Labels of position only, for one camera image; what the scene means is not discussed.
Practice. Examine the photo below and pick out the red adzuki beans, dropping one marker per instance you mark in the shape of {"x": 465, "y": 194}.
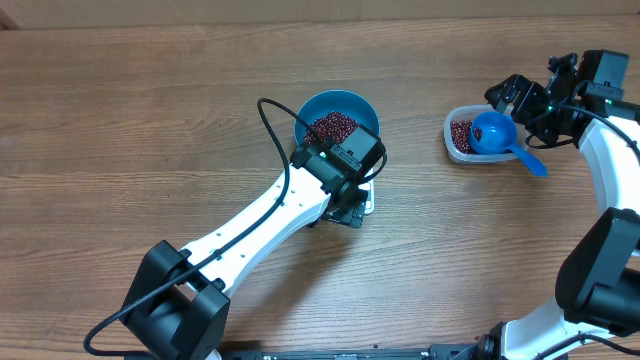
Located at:
{"x": 460, "y": 132}

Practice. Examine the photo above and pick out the red beans in bowl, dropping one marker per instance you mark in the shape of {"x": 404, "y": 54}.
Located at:
{"x": 334, "y": 126}

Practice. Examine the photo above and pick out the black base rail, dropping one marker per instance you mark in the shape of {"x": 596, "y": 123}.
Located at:
{"x": 434, "y": 352}

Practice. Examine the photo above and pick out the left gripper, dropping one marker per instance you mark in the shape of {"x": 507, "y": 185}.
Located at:
{"x": 350, "y": 210}

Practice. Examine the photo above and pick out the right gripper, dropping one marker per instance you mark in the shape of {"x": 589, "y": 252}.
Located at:
{"x": 527, "y": 94}

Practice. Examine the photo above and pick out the white digital kitchen scale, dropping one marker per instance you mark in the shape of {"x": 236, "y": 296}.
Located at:
{"x": 369, "y": 187}

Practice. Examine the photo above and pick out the teal metal bowl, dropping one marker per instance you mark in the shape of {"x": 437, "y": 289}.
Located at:
{"x": 343, "y": 101}

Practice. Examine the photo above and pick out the blue plastic measuring scoop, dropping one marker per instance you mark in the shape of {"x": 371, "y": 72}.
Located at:
{"x": 500, "y": 135}

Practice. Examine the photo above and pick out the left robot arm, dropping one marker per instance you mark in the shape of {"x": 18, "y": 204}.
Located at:
{"x": 180, "y": 298}

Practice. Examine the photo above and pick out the clear plastic food container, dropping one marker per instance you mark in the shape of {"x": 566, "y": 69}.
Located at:
{"x": 465, "y": 114}

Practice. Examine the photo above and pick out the red beans in scoop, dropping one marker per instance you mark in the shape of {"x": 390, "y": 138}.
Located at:
{"x": 477, "y": 133}

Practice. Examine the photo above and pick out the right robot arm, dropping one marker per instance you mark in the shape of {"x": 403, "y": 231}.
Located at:
{"x": 596, "y": 296}

